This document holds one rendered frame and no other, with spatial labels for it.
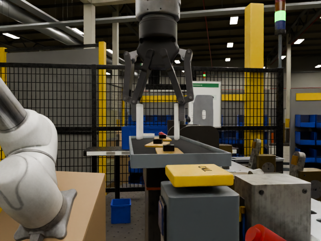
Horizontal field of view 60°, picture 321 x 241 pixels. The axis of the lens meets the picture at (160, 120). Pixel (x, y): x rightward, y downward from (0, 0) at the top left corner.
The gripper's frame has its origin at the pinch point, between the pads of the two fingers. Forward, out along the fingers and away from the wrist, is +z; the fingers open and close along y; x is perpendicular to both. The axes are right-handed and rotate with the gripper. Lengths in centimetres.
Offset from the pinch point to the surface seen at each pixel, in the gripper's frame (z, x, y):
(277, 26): -63, 146, 56
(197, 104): -8, 102, 4
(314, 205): 20.1, 18.3, 35.4
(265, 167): 21, 74, 35
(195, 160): 4.3, -16.7, 8.0
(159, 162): 4.5, -18.0, 3.4
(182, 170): 4.0, -25.5, 7.1
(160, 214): 8.4, -26.5, 4.9
